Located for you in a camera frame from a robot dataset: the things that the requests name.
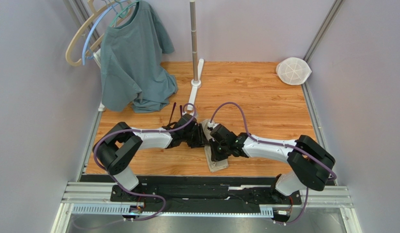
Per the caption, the blue purple spoon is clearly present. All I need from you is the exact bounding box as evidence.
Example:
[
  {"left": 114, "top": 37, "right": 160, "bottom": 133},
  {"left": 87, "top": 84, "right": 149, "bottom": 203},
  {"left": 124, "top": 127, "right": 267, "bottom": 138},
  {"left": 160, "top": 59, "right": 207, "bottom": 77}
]
[{"left": 179, "top": 105, "right": 184, "bottom": 117}]

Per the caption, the beige wooden hanger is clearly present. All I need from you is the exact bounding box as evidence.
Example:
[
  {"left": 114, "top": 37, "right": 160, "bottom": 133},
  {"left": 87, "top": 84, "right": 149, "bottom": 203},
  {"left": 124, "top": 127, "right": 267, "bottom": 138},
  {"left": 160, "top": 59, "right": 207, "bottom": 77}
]
[{"left": 65, "top": 0, "right": 113, "bottom": 67}]

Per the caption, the white plastic mesh basket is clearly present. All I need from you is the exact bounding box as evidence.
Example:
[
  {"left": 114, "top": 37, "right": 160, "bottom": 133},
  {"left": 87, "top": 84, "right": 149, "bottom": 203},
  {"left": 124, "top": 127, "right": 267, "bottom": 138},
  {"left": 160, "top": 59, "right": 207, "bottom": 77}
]
[{"left": 276, "top": 57, "right": 312, "bottom": 85}]

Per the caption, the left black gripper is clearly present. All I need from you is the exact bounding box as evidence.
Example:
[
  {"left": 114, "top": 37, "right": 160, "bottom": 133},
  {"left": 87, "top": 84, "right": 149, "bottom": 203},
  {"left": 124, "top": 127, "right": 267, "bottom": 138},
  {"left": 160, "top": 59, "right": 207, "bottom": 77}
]
[{"left": 182, "top": 124, "right": 210, "bottom": 149}]

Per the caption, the metal garment rack pole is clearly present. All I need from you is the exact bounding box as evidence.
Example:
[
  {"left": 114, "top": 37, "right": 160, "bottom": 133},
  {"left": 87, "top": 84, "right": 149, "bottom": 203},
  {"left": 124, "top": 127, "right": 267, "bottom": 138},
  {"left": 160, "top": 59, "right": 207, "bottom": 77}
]
[{"left": 190, "top": 0, "right": 198, "bottom": 67}]

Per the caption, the white rack base foot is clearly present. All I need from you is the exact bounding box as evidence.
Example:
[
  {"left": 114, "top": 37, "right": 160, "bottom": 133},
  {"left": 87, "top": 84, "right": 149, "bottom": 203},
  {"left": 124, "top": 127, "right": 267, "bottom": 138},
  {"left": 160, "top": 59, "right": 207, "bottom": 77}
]
[{"left": 187, "top": 58, "right": 205, "bottom": 111}]

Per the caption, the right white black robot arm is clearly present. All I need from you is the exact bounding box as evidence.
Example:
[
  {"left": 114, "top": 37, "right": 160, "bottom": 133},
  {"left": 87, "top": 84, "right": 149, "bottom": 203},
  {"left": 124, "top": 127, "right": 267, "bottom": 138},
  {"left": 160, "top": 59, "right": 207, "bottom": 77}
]
[{"left": 205, "top": 123, "right": 336, "bottom": 196}]

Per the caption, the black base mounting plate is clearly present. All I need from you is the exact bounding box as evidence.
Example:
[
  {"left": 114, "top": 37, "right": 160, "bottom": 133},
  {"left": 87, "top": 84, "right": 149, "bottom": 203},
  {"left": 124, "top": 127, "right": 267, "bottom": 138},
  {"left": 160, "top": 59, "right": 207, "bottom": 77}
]
[{"left": 110, "top": 176, "right": 304, "bottom": 214}]

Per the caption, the blue plastic hanger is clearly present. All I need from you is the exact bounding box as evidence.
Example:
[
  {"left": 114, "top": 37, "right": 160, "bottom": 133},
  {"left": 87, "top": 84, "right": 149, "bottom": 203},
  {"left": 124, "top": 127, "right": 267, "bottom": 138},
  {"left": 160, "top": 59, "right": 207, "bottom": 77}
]
[{"left": 79, "top": 0, "right": 134, "bottom": 66}]

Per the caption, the aluminium frame rail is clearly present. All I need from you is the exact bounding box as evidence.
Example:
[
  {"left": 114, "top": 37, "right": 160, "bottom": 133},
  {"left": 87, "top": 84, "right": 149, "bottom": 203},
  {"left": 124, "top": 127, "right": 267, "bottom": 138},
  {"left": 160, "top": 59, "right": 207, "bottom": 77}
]
[{"left": 51, "top": 182, "right": 362, "bottom": 233}]

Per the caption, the green plastic hanger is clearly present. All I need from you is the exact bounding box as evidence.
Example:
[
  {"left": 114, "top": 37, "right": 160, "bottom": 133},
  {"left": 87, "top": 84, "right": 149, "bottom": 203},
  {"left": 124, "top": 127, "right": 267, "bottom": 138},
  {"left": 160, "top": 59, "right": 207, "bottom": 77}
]
[{"left": 109, "top": 0, "right": 140, "bottom": 27}]

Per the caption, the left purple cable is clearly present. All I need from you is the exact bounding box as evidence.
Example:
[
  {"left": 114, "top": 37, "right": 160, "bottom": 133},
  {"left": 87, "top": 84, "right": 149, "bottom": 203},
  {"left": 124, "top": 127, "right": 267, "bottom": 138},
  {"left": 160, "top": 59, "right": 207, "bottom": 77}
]
[{"left": 93, "top": 103, "right": 198, "bottom": 222}]

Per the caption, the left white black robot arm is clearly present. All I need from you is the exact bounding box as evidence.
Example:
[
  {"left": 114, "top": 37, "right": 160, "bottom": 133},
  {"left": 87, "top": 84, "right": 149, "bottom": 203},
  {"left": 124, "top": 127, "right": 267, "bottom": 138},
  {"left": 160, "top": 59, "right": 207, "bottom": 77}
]
[{"left": 93, "top": 114, "right": 208, "bottom": 191}]

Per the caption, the beige cloth napkin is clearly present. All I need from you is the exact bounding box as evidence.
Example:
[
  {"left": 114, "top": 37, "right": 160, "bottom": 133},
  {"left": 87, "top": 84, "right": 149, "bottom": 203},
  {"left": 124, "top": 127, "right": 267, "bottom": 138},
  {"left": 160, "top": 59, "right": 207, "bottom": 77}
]
[{"left": 201, "top": 119, "right": 229, "bottom": 172}]

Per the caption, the teal green t-shirt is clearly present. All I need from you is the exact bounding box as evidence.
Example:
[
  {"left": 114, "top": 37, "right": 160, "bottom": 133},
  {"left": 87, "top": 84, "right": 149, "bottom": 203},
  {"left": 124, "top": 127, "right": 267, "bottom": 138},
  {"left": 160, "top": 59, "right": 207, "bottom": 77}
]
[{"left": 100, "top": 0, "right": 178, "bottom": 113}]

